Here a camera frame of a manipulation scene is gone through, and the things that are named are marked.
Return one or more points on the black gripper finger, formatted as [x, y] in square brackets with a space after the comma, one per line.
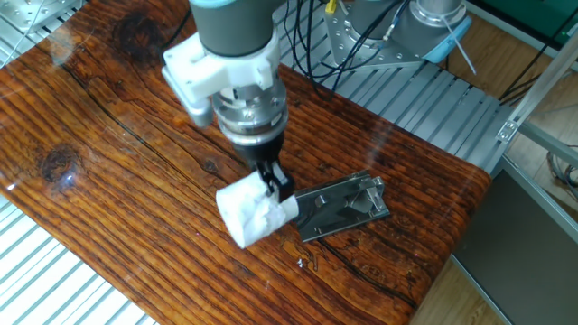
[265, 176]
[283, 186]

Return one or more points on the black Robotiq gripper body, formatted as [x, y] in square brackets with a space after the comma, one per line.
[262, 153]

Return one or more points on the white toilet paper roll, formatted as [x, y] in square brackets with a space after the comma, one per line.
[248, 212]

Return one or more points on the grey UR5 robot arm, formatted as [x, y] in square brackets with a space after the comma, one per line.
[235, 27]

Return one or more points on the shiny metal toilet paper holder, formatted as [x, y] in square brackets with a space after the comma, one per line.
[343, 212]

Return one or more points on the glossy wood-grain table mat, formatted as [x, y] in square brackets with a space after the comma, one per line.
[113, 203]

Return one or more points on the yellow plastic clip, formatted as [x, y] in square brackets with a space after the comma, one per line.
[331, 5]

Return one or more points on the white zip tie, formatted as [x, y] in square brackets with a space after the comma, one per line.
[458, 45]

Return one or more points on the grey panel board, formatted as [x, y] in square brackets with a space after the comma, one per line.
[519, 253]

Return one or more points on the perforated aluminium breadboard plate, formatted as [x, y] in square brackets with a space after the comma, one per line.
[27, 11]

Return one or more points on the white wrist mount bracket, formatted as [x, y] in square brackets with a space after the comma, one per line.
[212, 72]

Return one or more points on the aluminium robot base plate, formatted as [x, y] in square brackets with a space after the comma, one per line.
[361, 59]

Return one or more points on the aluminium corner bracket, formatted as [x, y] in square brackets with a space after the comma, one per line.
[507, 131]

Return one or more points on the aluminium frame rail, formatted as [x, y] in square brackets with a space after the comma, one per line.
[551, 142]

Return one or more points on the aluminium frame post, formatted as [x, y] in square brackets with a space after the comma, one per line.
[542, 83]

